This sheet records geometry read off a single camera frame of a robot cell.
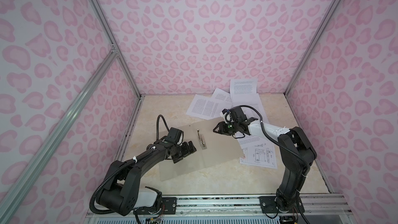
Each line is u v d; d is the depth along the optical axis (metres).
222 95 1.21
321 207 0.73
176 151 0.67
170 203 0.74
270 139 0.51
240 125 0.72
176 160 0.80
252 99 1.17
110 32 0.85
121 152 0.95
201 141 0.94
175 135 0.71
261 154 0.90
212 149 0.92
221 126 0.83
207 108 1.14
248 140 0.95
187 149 0.79
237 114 0.75
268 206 0.74
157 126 0.72
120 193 0.41
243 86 1.17
